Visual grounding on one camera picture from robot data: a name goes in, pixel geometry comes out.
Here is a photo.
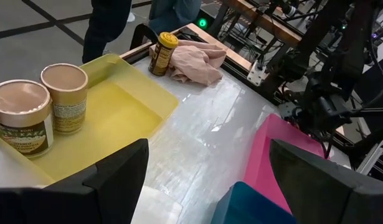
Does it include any person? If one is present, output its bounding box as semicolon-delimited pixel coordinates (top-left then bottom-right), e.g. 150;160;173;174
82;0;136;65
147;0;202;35

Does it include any pale pink cloth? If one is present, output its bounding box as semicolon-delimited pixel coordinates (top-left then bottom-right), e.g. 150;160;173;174
149;39;228;87

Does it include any yellow plastic tray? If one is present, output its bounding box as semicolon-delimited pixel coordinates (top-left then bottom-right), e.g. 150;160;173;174
0;53;180;187

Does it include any translucent plastic table sheet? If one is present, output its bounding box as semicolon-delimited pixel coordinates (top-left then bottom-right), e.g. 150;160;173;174
0;57;304;224

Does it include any wooden workbench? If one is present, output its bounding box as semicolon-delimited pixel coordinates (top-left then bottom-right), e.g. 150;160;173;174
222;0;304;47

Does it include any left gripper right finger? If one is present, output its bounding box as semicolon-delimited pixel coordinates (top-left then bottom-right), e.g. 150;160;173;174
268;139;383;224

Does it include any blue plastic tray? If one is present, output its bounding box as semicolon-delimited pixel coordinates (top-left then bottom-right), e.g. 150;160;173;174
210;181;298;224

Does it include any silver aluminium extrusion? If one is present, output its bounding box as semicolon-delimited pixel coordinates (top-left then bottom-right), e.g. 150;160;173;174
356;139;383;175

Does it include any yellow lidded spice jar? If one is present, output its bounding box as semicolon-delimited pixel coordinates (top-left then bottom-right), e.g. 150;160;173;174
148;31;179;77

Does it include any tan lidded seasoning canister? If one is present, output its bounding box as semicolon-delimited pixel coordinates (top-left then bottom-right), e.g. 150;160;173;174
40;63;89;135
0;79;54;159

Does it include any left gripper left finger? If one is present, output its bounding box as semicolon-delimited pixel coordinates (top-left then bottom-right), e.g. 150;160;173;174
0;138;150;224

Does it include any pink plastic tray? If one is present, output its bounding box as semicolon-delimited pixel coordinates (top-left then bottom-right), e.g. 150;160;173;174
243;113;331;215

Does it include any white frame bracket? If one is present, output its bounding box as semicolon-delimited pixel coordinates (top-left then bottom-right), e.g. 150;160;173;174
247;60;267;86

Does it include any black device green light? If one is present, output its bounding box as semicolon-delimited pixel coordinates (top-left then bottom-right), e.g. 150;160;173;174
191;9;215;30

